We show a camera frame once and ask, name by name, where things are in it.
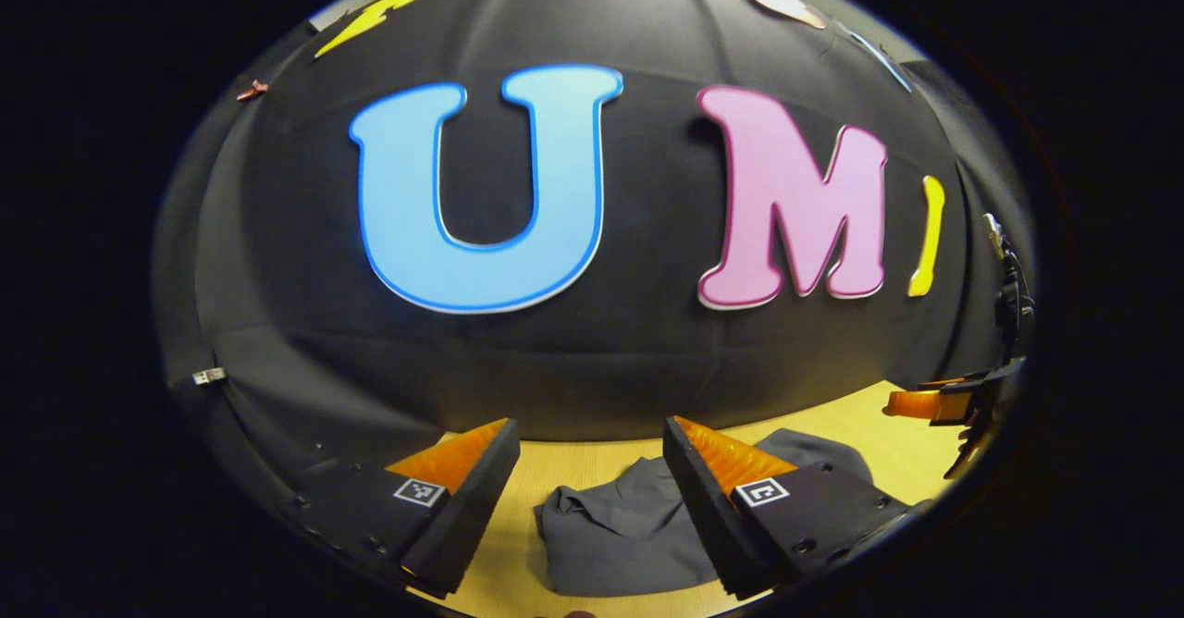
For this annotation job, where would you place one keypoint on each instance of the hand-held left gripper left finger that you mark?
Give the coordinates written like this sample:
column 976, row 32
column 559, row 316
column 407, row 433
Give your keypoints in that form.
column 467, row 516

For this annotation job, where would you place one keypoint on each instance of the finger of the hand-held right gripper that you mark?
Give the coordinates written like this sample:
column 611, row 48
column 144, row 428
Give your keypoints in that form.
column 971, row 447
column 925, row 403

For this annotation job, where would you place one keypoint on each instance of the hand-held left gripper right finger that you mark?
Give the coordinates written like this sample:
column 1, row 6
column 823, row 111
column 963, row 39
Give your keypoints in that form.
column 712, row 516

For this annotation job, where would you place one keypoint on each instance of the grey button shirt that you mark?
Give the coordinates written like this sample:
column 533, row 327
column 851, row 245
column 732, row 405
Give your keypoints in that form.
column 610, row 535

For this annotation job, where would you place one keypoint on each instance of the small silver metal clip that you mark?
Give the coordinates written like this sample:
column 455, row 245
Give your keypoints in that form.
column 208, row 376
column 992, row 234

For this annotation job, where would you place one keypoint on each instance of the black backdrop cloth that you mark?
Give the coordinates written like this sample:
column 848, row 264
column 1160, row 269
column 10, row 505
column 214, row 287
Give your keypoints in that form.
column 647, row 359

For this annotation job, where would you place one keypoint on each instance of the small red cloth clip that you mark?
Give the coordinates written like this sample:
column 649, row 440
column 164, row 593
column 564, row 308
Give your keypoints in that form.
column 252, row 91

